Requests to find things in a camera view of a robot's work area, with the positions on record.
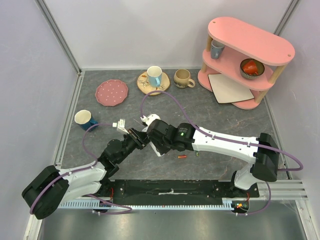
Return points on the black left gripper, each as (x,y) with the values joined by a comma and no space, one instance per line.
(141,141)

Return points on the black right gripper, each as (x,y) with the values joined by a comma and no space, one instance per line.
(153,135)

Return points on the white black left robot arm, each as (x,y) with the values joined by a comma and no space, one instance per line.
(53,187)

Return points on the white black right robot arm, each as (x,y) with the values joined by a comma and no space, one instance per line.
(262,161)

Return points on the pink dotted plate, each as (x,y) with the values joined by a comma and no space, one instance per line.
(111,93)

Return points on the dark blue mug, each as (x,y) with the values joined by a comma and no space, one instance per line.
(84,119)

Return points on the beige ceramic mug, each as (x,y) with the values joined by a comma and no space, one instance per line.
(182,79)

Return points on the light blue mug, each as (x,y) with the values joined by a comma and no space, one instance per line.
(154,76)

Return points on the white square mat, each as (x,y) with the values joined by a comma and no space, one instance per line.
(227,90)

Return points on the grey blue shelf mug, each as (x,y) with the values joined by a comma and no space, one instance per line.
(216,49)

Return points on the red cup in bowl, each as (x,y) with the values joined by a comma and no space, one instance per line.
(250,68)

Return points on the patterned dark bowl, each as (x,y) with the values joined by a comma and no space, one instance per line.
(260,65)

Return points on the pink three-tier shelf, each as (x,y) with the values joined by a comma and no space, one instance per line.
(248,55)

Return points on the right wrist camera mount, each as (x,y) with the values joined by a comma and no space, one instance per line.
(147,120)

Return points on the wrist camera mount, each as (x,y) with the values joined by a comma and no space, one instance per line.
(120,126)
(147,120)

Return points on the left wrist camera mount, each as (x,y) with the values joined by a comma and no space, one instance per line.
(120,126)

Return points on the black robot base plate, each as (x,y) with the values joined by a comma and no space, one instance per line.
(137,192)

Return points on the white slotted cable duct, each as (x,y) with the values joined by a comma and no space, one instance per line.
(96,205)

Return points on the left aluminium frame post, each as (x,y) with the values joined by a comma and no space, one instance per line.
(58,34)

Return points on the aluminium frame post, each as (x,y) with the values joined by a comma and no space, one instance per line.
(293,4)
(58,34)

